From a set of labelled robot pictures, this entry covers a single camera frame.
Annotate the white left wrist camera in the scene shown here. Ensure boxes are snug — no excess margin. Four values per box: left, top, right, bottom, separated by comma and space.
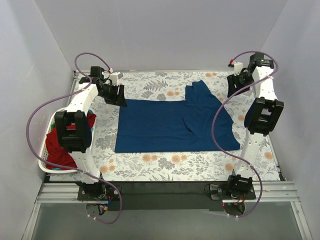
109, 72, 123, 86

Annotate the white plastic laundry basket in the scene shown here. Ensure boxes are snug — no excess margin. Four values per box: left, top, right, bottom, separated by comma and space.
38, 108, 99, 175

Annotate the dark blue t shirt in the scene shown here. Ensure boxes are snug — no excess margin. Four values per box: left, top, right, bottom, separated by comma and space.
114, 80, 241, 153

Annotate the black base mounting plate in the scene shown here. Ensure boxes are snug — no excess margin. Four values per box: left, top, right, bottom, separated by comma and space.
77, 181, 257, 211

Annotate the teal t shirt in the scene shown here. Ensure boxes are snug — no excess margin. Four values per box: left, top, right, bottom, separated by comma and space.
51, 122, 95, 172

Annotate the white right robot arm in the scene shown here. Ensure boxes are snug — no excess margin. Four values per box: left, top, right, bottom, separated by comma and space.
226, 52, 284, 199

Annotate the aluminium frame rail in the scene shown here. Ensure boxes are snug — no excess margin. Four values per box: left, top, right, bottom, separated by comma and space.
36, 181, 300, 204

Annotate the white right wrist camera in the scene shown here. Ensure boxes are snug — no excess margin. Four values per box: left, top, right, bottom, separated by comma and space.
228, 59, 243, 76

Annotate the red t shirt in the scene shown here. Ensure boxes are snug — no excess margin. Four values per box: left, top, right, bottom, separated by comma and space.
45, 110, 96, 171

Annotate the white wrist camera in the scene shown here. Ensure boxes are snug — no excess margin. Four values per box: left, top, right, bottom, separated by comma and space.
228, 59, 243, 76
109, 72, 123, 86

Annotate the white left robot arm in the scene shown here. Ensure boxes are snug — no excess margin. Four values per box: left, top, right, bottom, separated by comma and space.
54, 66, 127, 200

